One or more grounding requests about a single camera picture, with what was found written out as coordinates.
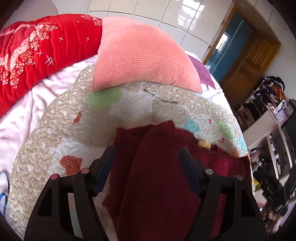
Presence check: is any wooden door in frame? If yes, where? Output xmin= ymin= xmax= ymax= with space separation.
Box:
xmin=221 ymin=32 xmax=281 ymax=110

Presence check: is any clothes pile on shelf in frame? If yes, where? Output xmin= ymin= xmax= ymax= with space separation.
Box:
xmin=254 ymin=76 xmax=285 ymax=106

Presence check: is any pink corduroy pillow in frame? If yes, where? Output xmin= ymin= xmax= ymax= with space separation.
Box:
xmin=92 ymin=16 xmax=202 ymax=93

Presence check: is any white bed sheet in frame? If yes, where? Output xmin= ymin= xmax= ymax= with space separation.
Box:
xmin=0 ymin=54 xmax=99 ymax=209

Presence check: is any person's right hand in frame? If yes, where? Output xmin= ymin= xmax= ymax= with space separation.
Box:
xmin=261 ymin=201 xmax=288 ymax=236

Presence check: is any dark red knit garment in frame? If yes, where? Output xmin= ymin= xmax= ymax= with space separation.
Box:
xmin=103 ymin=121 xmax=251 ymax=240

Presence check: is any heart pattern quilt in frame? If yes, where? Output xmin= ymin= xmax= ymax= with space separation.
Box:
xmin=6 ymin=66 xmax=248 ymax=237

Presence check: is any blue strap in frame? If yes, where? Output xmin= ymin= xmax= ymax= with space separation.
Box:
xmin=0 ymin=193 xmax=8 ymax=218

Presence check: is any white shelf unit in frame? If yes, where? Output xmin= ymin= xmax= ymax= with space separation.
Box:
xmin=235 ymin=99 xmax=296 ymax=183

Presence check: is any white glossy wardrobe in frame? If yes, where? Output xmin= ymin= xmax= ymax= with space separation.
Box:
xmin=88 ymin=0 xmax=234 ymax=60

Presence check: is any red floral duvet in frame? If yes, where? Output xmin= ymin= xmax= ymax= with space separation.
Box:
xmin=1 ymin=14 xmax=102 ymax=116

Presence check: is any purple folded cloth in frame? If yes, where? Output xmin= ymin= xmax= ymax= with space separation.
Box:
xmin=188 ymin=55 xmax=216 ymax=89

